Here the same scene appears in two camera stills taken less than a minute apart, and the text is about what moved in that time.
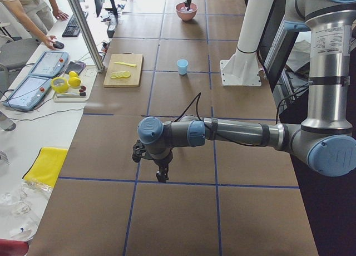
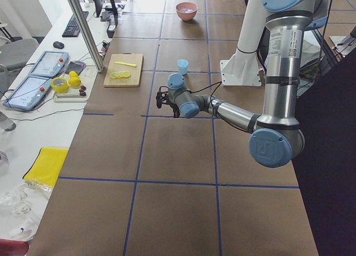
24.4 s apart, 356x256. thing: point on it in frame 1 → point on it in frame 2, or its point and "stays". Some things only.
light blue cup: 182,66 stays
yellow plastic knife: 127,64 stays
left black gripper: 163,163 → 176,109
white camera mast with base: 243,69 stays
